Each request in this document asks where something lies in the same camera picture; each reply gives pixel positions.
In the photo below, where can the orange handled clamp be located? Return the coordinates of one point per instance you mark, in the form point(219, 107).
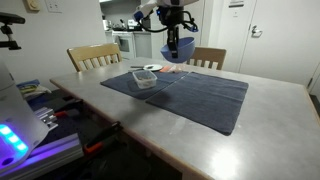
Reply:
point(96, 143)

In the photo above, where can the wooden chair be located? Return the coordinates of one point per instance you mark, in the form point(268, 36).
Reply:
point(212, 55)
point(94, 56)

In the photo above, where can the blue bowl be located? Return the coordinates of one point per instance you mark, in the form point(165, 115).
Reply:
point(185, 50)

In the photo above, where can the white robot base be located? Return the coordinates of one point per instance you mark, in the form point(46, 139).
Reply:
point(21, 131)

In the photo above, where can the aluminium rail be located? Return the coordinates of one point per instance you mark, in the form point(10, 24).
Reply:
point(46, 158)

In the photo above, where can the dark blue mat left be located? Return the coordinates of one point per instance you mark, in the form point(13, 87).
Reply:
point(126, 84)

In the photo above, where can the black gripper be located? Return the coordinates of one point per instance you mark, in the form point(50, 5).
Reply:
point(171, 17)

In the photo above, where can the left wooden chair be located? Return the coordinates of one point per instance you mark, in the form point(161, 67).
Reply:
point(94, 56)

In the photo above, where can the clear plastic lunchbox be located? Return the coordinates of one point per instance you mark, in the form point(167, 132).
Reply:
point(144, 78)

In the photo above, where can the silver door handle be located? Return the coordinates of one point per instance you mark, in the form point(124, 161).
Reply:
point(256, 33)

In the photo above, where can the dark blue mat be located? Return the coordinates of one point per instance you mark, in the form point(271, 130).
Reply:
point(126, 84)
point(211, 101)

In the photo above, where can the white door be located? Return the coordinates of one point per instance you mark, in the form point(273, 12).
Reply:
point(289, 46)

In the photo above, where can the beige thermostat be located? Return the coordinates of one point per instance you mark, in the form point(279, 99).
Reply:
point(33, 5)

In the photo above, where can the dark blue mat right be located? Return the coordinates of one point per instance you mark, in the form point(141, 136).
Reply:
point(211, 101)

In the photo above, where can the black camera on stand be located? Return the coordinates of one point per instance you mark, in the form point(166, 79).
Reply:
point(8, 19)

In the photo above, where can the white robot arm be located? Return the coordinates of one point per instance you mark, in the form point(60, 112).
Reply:
point(145, 10)

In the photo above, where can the white kitchen stove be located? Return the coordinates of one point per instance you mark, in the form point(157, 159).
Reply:
point(126, 43)

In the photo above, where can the right wooden chair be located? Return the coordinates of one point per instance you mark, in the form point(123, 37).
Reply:
point(212, 55)

